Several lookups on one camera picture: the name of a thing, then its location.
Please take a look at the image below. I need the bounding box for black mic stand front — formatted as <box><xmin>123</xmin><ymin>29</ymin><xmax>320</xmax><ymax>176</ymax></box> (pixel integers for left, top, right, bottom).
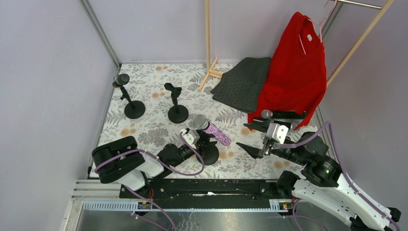
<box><xmin>112</xmin><ymin>84</ymin><xmax>146</xmax><ymax>119</ymax></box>

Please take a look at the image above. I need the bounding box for black mic stand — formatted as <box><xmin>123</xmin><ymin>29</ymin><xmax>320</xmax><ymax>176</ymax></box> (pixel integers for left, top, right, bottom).
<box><xmin>112</xmin><ymin>84</ymin><xmax>146</xmax><ymax>119</ymax></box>
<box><xmin>164</xmin><ymin>83</ymin><xmax>189</xmax><ymax>124</ymax></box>
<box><xmin>196</xmin><ymin>129</ymin><xmax>219</xmax><ymax>166</ymax></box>

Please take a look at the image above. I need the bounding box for floral table mat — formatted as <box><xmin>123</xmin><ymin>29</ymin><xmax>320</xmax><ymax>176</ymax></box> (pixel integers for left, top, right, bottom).
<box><xmin>89</xmin><ymin>63</ymin><xmax>332</xmax><ymax>180</ymax></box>

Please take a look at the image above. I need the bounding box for pink clothes hanger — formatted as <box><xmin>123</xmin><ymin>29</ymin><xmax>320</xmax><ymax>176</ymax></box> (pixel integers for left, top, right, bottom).
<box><xmin>299</xmin><ymin>0</ymin><xmax>337</xmax><ymax>55</ymax></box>

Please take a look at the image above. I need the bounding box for black mic stand back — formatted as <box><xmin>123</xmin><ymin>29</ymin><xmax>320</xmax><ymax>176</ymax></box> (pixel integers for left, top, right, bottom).
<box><xmin>196</xmin><ymin>129</ymin><xmax>219</xmax><ymax>166</ymax></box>

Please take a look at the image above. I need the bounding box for red t-shirt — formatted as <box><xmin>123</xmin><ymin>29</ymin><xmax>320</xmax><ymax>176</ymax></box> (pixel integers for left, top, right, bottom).
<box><xmin>248</xmin><ymin>12</ymin><xmax>327</xmax><ymax>129</ymax></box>

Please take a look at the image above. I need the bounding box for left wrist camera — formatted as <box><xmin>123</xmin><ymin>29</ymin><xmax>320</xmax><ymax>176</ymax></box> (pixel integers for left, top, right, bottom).
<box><xmin>180</xmin><ymin>128</ymin><xmax>200</xmax><ymax>147</ymax></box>

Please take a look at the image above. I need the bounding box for wooden clothes rack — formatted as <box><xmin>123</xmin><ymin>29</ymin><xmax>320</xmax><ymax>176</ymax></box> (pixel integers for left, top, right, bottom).
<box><xmin>198</xmin><ymin>0</ymin><xmax>394</xmax><ymax>91</ymax></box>

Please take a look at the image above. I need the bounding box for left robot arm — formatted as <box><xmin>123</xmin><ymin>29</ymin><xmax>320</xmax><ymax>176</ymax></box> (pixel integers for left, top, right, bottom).
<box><xmin>91</xmin><ymin>129</ymin><xmax>219</xmax><ymax>191</ymax></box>

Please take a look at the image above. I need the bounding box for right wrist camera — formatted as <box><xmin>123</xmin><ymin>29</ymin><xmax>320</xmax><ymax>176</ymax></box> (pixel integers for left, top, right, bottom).
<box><xmin>266</xmin><ymin>123</ymin><xmax>289</xmax><ymax>144</ymax></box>

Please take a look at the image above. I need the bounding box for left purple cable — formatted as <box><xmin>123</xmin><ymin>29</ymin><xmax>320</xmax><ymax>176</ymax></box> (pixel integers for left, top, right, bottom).
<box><xmin>94</xmin><ymin>130</ymin><xmax>205</xmax><ymax>231</ymax></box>

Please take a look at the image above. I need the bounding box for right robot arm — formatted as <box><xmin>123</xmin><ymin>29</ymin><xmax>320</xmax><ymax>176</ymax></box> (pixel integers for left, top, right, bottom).
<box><xmin>238</xmin><ymin>119</ymin><xmax>401</xmax><ymax>231</ymax></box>

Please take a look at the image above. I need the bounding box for purple glitter microphone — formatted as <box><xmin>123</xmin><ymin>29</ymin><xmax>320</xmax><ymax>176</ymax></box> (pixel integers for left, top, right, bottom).
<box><xmin>193</xmin><ymin>114</ymin><xmax>231</xmax><ymax>146</ymax></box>

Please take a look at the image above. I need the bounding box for silver head black microphone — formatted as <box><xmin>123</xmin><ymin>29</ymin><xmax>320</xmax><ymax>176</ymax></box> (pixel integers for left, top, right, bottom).
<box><xmin>261</xmin><ymin>110</ymin><xmax>307</xmax><ymax>119</ymax></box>

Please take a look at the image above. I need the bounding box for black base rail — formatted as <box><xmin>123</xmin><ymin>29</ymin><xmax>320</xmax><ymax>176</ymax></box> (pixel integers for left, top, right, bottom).
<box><xmin>137</xmin><ymin>179</ymin><xmax>293</xmax><ymax>209</ymax></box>

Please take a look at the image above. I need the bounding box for grey dotted cloth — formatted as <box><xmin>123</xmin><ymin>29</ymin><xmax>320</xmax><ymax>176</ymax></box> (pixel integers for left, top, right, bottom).
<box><xmin>211</xmin><ymin>57</ymin><xmax>271</xmax><ymax>114</ymax></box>

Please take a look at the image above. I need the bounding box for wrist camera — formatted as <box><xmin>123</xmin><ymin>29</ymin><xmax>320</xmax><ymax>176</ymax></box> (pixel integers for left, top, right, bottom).
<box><xmin>266</xmin><ymin>123</ymin><xmax>289</xmax><ymax>144</ymax></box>
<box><xmin>180</xmin><ymin>128</ymin><xmax>200</xmax><ymax>147</ymax></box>

